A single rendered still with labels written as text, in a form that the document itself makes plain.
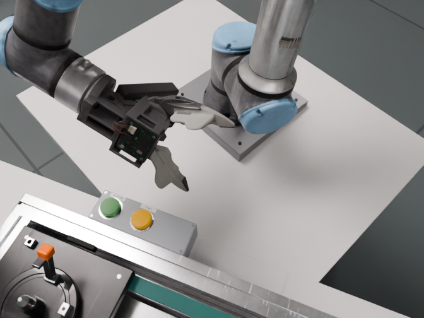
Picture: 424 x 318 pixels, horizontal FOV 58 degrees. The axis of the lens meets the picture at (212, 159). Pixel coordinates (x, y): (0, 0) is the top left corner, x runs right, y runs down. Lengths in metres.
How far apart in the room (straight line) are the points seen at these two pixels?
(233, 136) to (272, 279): 0.35
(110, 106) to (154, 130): 0.08
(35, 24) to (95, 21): 2.25
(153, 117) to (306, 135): 0.55
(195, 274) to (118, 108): 0.35
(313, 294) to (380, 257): 1.07
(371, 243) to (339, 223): 1.00
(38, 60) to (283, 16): 0.37
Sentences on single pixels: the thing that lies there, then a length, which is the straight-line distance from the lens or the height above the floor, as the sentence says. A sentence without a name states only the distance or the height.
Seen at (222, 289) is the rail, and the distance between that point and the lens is 0.72.
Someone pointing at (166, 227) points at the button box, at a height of 0.96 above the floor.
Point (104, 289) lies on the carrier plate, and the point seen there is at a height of 0.97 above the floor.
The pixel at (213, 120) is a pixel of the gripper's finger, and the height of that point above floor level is 1.23.
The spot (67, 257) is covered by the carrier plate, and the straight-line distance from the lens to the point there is 0.77.
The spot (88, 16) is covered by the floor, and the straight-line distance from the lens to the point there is 2.86.
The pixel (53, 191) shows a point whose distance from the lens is 0.98.
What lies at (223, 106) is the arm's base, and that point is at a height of 0.94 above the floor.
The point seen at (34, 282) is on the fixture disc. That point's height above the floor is 0.99.
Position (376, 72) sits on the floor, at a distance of 2.55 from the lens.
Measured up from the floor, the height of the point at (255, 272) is 0.86.
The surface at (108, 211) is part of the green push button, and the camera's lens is 0.78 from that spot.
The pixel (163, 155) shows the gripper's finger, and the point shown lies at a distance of 0.61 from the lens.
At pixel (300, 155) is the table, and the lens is 0.98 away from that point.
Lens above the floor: 1.66
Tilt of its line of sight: 58 degrees down
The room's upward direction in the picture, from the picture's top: straight up
